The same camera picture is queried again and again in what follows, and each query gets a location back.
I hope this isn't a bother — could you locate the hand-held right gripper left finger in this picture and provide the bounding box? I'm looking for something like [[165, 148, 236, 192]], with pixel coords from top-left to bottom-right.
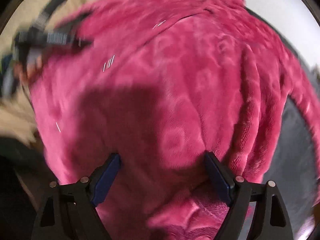
[[31, 153, 122, 240]]

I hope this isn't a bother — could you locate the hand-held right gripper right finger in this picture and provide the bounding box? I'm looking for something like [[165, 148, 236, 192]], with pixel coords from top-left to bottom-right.
[[204, 152, 294, 240]]

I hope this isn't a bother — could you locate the pink fleece robe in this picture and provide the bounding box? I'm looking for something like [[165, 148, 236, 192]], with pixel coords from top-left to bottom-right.
[[30, 0, 320, 240]]

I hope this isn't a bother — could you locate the dark grey bed cover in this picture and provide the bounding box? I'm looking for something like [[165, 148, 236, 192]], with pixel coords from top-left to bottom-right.
[[245, 7, 320, 240]]

